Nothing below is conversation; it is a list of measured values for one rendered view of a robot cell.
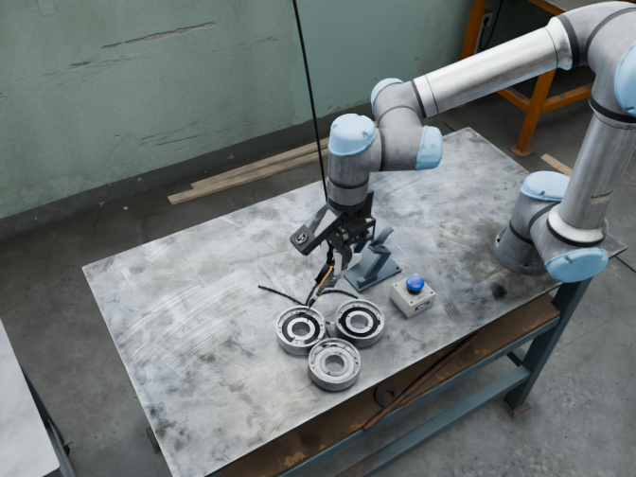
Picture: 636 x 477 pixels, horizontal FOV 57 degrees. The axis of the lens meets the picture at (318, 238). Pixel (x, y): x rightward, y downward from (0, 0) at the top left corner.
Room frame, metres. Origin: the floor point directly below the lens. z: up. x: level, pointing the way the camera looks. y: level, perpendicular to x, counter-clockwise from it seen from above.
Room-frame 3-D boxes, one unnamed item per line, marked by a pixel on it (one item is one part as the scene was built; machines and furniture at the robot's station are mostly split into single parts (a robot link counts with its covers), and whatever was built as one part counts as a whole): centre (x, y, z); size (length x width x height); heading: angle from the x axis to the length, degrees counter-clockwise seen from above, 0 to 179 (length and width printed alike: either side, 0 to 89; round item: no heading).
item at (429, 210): (0.99, -0.12, 0.79); 1.20 x 0.60 x 0.02; 123
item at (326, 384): (0.66, -0.05, 0.82); 0.10 x 0.10 x 0.04
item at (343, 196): (0.83, -0.05, 1.15); 0.08 x 0.08 x 0.05
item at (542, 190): (1.02, -0.51, 0.97); 0.13 x 0.12 x 0.14; 8
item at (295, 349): (0.74, 0.03, 0.82); 0.10 x 0.10 x 0.04
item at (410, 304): (0.85, -0.22, 0.82); 0.08 x 0.07 x 0.05; 123
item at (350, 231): (0.83, -0.05, 1.07); 0.09 x 0.08 x 0.12; 126
